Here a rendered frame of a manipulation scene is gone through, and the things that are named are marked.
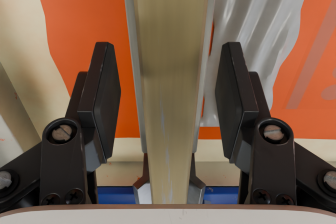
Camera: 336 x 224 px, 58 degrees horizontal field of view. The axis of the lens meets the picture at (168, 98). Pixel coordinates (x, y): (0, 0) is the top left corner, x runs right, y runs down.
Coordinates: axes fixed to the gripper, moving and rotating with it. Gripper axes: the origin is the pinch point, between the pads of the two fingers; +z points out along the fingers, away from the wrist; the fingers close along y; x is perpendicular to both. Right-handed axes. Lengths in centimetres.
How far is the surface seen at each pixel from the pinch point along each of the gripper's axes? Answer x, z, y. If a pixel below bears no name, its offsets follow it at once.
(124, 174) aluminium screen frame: -25.6, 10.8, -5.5
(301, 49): -7.4, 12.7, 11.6
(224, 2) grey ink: -2.6, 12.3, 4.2
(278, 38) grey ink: -5.9, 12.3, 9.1
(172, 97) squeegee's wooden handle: -2.3, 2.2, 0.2
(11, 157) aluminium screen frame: -19.1, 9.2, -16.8
